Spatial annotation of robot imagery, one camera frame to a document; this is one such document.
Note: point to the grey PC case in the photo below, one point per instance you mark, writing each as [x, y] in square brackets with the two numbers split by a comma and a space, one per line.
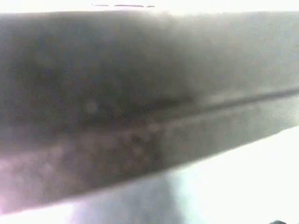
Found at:
[116, 81]

